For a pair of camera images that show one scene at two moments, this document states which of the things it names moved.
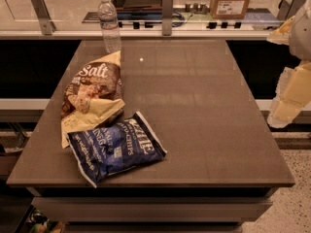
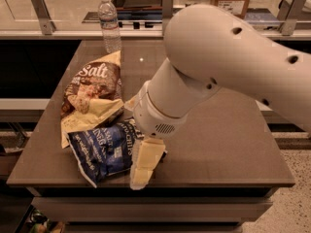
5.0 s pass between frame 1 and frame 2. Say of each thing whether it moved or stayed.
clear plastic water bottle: stayed
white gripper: moved
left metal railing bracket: stayed
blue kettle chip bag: stayed
